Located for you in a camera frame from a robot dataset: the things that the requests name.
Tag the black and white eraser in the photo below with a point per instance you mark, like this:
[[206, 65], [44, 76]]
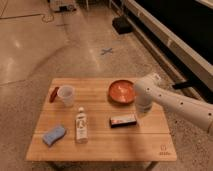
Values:
[[122, 120]]

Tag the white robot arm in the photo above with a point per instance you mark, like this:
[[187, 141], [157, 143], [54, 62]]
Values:
[[147, 92]]

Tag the orange bowl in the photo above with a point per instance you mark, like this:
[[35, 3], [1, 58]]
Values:
[[121, 91]]

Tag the wooden folding table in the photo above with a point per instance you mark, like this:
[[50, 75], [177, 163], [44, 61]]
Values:
[[149, 140]]

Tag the clear plastic cup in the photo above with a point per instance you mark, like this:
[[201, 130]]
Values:
[[66, 95]]

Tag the small white bottle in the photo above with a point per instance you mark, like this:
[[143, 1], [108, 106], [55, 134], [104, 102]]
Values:
[[81, 126]]

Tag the black box on floor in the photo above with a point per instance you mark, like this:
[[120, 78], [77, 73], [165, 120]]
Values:
[[121, 25]]

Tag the blue sponge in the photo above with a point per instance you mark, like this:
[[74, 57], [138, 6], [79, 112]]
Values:
[[53, 135]]

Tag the equipment on floor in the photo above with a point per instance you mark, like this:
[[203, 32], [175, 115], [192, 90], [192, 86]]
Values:
[[62, 5]]

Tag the long white rail frame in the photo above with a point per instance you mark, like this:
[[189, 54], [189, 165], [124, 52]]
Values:
[[183, 31]]

